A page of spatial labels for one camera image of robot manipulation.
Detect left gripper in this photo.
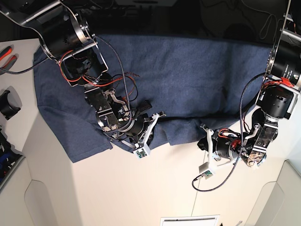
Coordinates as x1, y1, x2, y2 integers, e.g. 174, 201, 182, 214
197, 128, 240, 161

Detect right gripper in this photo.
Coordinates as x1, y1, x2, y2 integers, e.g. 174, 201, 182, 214
118, 100, 153, 143

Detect blue t-shirt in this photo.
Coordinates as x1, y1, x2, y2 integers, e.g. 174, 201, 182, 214
33, 34, 270, 162

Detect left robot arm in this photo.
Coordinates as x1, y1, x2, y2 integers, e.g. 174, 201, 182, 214
198, 0, 301, 167

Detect black cylindrical holder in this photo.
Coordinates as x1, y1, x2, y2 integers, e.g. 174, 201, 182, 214
0, 90, 21, 121

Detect bin of blue parts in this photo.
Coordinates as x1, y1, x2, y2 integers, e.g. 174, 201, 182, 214
0, 128, 24, 185

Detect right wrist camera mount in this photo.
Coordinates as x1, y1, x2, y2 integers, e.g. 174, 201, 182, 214
121, 111, 166, 159

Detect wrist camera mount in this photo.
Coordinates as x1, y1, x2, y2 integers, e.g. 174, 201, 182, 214
197, 123, 235, 180
121, 111, 166, 159

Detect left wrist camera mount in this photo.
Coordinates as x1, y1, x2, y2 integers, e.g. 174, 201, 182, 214
197, 123, 235, 180

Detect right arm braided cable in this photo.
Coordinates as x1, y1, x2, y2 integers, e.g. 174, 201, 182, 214
0, 34, 137, 132

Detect orange handled pliers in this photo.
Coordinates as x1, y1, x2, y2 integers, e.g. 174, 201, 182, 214
0, 46, 18, 70

